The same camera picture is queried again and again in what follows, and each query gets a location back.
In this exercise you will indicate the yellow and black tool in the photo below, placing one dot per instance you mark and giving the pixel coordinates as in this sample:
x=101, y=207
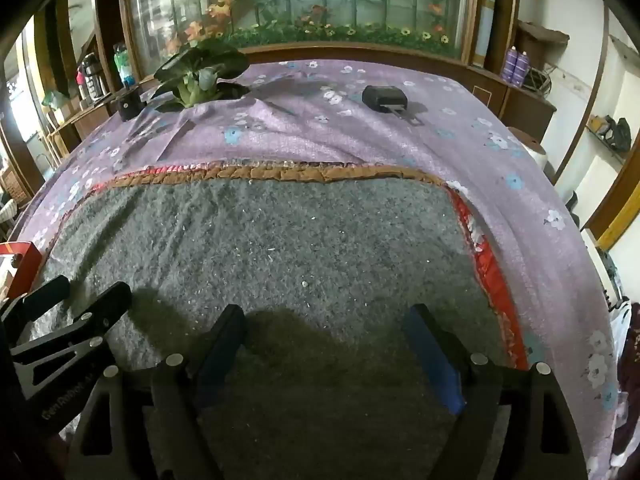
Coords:
x=612, y=132

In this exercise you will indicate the red cardboard box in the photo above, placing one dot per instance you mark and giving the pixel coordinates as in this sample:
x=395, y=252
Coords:
x=22, y=252

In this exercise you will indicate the steel thermos jug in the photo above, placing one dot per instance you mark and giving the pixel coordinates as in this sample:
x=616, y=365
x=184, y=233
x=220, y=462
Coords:
x=94, y=80

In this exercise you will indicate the brown cardboard box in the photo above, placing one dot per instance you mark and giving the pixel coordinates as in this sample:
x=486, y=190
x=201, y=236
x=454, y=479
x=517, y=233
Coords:
x=540, y=40

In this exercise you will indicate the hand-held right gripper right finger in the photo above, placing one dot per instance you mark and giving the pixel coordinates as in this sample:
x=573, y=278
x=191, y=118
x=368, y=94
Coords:
x=432, y=360

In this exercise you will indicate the pink water bottle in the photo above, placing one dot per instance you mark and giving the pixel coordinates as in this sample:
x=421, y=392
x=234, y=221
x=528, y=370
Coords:
x=81, y=85

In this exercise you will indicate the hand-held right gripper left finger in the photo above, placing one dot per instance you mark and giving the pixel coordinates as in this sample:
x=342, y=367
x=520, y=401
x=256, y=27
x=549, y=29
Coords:
x=220, y=360

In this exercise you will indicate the black cylindrical holder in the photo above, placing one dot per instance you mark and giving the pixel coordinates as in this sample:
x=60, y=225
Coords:
x=127, y=105

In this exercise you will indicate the green plastic bag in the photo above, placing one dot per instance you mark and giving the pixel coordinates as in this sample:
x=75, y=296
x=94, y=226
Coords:
x=54, y=99

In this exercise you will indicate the dark maroon cloth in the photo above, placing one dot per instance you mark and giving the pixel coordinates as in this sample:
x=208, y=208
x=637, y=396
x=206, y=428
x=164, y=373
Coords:
x=630, y=360

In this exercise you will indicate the wooden headboard cabinet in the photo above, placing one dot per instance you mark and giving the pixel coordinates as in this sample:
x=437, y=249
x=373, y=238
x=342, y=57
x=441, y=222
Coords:
x=350, y=53

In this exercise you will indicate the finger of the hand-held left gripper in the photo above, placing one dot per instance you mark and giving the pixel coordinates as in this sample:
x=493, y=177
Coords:
x=107, y=306
x=47, y=291

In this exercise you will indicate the green plastic bottle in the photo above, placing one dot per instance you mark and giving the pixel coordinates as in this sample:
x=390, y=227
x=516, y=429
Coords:
x=123, y=67

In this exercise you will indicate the floral mural glass panel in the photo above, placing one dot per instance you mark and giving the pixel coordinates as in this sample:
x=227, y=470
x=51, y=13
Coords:
x=325, y=5

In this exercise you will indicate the wooden side desk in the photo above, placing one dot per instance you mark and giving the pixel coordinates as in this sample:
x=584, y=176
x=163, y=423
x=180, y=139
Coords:
x=85, y=120

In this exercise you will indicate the purple spray can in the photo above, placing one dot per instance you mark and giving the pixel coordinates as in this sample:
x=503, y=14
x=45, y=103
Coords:
x=523, y=67
x=510, y=62

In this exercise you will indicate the white ceramic stool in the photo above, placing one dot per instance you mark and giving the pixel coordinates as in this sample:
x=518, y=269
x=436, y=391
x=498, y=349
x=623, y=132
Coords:
x=530, y=147

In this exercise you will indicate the grey blanket with orange trim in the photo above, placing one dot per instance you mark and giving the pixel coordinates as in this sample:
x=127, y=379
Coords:
x=275, y=250

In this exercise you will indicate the green bok choy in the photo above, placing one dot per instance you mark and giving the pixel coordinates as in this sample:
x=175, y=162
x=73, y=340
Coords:
x=200, y=77

